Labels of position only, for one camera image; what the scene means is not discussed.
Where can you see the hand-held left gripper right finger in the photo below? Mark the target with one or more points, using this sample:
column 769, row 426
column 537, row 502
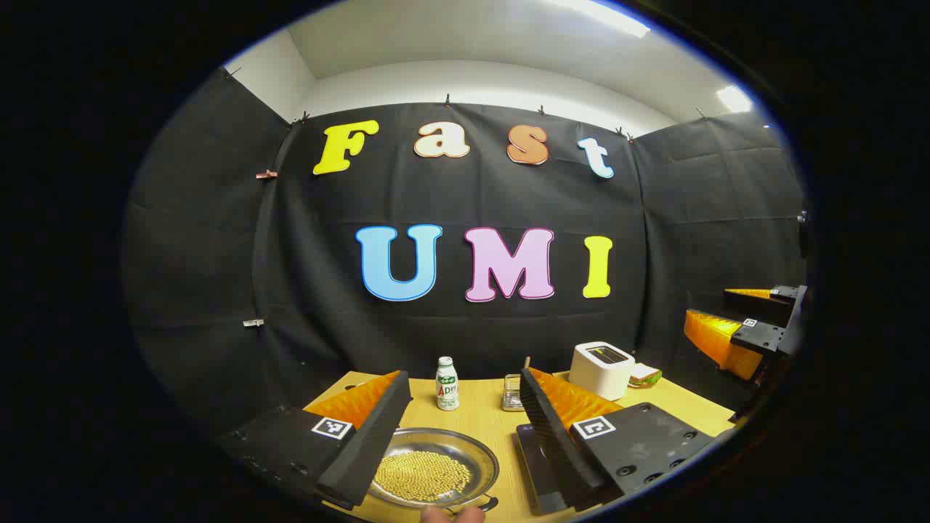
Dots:
column 556, row 443

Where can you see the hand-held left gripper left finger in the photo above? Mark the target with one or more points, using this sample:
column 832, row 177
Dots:
column 370, row 450

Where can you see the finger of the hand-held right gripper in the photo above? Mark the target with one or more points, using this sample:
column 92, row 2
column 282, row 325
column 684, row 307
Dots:
column 770, row 294
column 716, row 341

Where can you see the black induction cooktop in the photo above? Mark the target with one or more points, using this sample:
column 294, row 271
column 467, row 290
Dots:
column 538, row 472

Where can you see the heap of soybeans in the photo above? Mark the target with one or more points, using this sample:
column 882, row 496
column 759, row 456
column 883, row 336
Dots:
column 425, row 476

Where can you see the clear utensil holder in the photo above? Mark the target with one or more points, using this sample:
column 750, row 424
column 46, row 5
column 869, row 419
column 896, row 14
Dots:
column 511, row 396

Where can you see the white toaster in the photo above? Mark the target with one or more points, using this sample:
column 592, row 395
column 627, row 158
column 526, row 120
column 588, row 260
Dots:
column 599, row 378

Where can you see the sandwich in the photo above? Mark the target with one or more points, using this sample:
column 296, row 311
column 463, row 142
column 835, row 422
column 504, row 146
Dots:
column 645, row 376

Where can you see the white drink bottle green label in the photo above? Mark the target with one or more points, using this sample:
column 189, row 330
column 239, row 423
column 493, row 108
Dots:
column 447, row 388

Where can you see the black backdrop cloth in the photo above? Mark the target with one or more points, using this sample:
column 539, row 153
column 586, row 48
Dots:
column 290, row 290

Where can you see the small ceiling light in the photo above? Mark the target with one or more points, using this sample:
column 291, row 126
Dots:
column 734, row 98

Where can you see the pink cloth clip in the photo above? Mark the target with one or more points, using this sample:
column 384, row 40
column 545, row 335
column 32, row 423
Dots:
column 267, row 174

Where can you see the long ceiling light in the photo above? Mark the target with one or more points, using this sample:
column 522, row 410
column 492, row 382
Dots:
column 603, row 16

